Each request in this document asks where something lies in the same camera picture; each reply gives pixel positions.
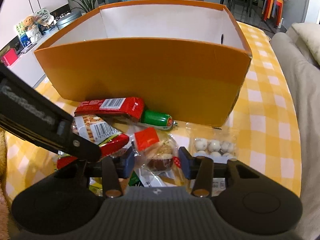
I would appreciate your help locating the clear pastry packet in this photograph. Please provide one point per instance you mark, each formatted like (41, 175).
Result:
(155, 150)

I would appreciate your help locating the white tv cabinet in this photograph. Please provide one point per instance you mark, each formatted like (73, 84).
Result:
(27, 67)

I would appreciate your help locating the beige pillow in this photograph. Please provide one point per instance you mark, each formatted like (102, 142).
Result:
(309, 33)

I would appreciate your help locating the orange cardboard box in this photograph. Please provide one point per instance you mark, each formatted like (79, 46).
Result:
(186, 58)

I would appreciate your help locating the plush toy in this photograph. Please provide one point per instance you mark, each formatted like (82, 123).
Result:
(29, 23)

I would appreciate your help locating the yellow checkered tablecloth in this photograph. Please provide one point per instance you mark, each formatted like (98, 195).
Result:
(263, 118)

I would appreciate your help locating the green snack packet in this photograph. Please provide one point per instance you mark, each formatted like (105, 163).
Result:
(95, 184)

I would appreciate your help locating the clear candy ball packet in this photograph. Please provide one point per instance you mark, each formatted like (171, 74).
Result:
(218, 144)

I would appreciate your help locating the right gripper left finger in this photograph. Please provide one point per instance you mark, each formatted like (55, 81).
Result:
(115, 168)

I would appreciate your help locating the green sausage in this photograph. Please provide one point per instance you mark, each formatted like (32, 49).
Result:
(158, 120)

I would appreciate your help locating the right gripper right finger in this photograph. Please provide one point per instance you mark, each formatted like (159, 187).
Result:
(199, 169)

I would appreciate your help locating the red snack bar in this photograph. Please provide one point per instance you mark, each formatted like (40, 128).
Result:
(130, 108)

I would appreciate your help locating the white milk tablet packet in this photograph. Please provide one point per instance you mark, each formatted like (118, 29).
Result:
(168, 178)

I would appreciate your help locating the peanut snack bag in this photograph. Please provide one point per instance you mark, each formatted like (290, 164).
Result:
(99, 132)

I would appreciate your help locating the grey trash can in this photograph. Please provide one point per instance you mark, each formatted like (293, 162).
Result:
(68, 19)

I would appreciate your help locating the orange red stools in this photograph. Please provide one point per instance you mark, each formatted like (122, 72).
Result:
(273, 9)

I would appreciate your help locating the grey sofa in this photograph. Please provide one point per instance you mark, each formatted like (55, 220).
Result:
(301, 72)

